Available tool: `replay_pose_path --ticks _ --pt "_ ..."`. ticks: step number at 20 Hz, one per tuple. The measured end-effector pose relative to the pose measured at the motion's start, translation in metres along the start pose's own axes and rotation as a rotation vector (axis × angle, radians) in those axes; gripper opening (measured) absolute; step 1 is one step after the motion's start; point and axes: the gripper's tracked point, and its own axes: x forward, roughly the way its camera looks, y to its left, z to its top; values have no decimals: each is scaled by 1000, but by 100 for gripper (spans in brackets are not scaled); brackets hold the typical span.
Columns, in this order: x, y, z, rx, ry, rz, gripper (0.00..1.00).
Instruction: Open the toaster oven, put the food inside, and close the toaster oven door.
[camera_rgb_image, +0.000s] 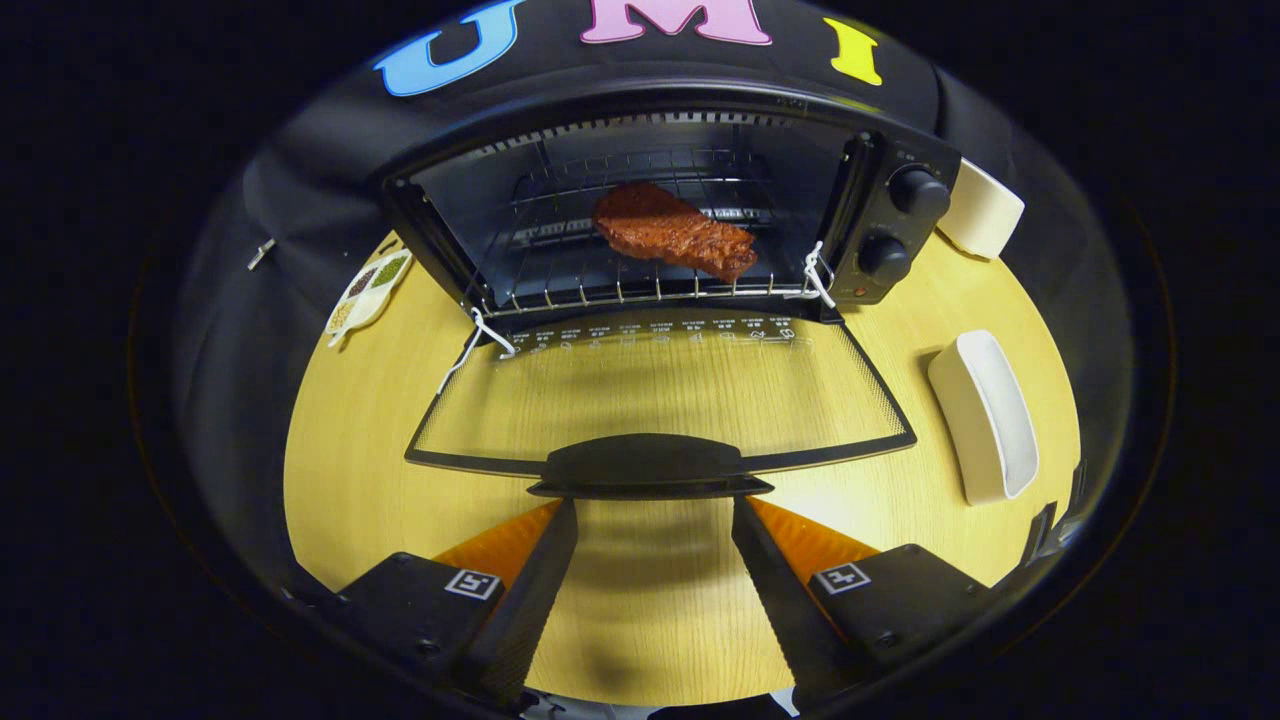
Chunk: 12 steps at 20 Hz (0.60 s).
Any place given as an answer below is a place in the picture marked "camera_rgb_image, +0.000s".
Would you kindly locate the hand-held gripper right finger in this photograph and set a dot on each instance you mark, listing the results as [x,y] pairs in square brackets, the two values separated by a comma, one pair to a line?
[790,620]

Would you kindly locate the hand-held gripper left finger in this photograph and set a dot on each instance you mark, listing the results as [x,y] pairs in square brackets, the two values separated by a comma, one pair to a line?
[520,620]

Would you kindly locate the brown meat slice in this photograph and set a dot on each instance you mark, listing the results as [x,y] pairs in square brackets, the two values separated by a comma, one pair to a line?
[675,232]

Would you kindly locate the black toaster oven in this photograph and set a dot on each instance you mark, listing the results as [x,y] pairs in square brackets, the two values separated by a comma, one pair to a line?
[880,215]

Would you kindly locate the white bread toaster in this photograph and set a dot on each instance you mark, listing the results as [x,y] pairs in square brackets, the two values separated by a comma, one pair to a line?
[982,212]

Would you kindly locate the white oblong dish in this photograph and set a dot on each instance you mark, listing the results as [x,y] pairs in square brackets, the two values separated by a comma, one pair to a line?
[985,418]

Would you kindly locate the white divided seasoning tray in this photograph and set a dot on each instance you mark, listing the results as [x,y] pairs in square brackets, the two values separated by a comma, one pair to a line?
[367,290]

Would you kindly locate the black backdrop cloth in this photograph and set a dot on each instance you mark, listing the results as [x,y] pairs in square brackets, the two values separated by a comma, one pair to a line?
[215,300]

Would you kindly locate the metal clip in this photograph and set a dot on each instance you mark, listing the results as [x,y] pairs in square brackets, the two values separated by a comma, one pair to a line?
[262,253]

